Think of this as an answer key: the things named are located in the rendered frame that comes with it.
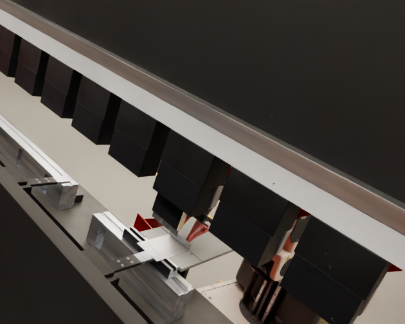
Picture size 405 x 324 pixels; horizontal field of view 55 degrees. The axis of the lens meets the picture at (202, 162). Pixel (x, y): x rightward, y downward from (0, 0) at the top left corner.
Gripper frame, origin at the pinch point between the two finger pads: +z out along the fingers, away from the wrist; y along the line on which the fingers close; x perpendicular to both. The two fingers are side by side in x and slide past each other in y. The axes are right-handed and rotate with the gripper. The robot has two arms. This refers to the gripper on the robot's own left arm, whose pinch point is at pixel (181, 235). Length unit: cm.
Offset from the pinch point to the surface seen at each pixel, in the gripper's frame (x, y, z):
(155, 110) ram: -29.4, -10.2, -23.4
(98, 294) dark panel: -70, 37, 1
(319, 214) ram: -28, 38, -23
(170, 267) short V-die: -9.7, 8.3, 7.0
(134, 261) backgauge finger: -17.1, 3.1, 10.4
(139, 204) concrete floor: 174, -152, 24
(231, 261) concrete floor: 192, -60, 14
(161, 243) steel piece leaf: -5.7, -0.7, 4.7
